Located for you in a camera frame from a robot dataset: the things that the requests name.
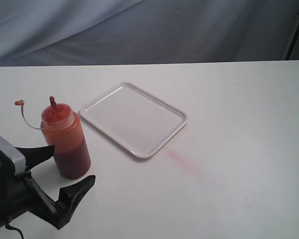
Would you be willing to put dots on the red sauce squeeze bottle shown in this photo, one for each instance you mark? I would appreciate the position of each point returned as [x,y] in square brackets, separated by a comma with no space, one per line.
[61,127]

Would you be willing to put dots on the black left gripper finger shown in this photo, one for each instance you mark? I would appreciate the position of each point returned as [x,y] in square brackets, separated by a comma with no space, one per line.
[58,213]
[35,156]

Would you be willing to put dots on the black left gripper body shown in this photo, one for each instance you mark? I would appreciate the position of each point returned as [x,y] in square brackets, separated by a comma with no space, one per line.
[13,191]

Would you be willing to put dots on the black tripod stand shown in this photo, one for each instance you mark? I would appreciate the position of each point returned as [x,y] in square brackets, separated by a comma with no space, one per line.
[293,42]

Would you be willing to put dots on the white rectangular plastic tray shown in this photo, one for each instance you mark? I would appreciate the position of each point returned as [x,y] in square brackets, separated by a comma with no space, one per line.
[134,119]

